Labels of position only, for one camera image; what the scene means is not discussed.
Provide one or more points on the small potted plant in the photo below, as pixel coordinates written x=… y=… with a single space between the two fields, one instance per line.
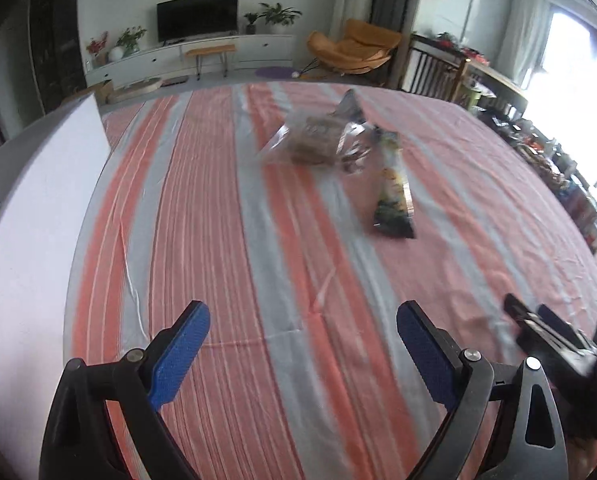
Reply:
x=251 y=24

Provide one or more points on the wooden console table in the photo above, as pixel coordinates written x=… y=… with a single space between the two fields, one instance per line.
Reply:
x=428 y=70

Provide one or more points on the beige oval pet bed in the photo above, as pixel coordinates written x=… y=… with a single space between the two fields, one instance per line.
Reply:
x=136 y=89

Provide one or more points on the black display cabinet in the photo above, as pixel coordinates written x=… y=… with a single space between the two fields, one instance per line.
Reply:
x=56 y=35

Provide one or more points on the red flower vase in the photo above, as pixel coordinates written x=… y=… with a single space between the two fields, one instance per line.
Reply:
x=97 y=47

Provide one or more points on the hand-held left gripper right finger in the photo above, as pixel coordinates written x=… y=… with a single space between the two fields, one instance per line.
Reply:
x=426 y=355

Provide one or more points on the orange lounge chair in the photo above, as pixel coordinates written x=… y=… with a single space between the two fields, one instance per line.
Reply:
x=343 y=47

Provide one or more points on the covered standing air conditioner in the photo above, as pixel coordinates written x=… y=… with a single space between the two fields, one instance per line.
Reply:
x=351 y=0

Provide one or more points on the round white vase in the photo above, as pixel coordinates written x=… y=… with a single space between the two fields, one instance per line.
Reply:
x=117 y=53

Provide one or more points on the white television cabinet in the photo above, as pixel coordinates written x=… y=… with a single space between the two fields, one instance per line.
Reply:
x=258 y=50

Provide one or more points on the white cardboard box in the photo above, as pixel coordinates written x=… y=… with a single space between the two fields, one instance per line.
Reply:
x=28 y=235

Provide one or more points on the large window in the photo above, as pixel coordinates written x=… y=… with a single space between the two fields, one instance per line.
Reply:
x=573 y=70

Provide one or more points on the large potted plant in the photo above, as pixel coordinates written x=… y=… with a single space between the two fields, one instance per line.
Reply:
x=278 y=15

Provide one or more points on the striped orange grey blanket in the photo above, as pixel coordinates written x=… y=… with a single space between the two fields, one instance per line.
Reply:
x=288 y=270

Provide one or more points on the wooden bench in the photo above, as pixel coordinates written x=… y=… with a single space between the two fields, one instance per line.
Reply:
x=211 y=50

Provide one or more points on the small grey mat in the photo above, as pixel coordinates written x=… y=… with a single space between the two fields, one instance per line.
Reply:
x=174 y=80

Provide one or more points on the clear brown pastry packet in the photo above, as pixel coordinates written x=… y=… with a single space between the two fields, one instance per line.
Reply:
x=313 y=137

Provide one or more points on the black television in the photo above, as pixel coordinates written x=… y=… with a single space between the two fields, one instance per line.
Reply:
x=198 y=17

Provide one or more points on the purple round rug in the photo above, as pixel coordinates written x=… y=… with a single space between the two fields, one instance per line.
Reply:
x=273 y=71

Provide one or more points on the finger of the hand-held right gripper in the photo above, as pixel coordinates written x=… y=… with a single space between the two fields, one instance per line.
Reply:
x=543 y=340
x=558 y=321

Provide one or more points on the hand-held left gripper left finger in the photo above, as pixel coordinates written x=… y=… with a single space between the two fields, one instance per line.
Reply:
x=178 y=360

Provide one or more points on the white curtain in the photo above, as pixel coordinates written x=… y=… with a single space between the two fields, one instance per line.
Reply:
x=521 y=25

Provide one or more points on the silver triangular snack packet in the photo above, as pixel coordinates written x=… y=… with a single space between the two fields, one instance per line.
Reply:
x=351 y=105

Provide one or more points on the green plant in glass vase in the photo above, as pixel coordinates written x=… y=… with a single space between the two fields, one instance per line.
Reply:
x=131 y=40

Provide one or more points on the red gift boxes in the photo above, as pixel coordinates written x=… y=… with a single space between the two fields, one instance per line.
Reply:
x=458 y=47

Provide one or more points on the brown cardboard box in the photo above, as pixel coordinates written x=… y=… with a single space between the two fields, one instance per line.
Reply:
x=104 y=91

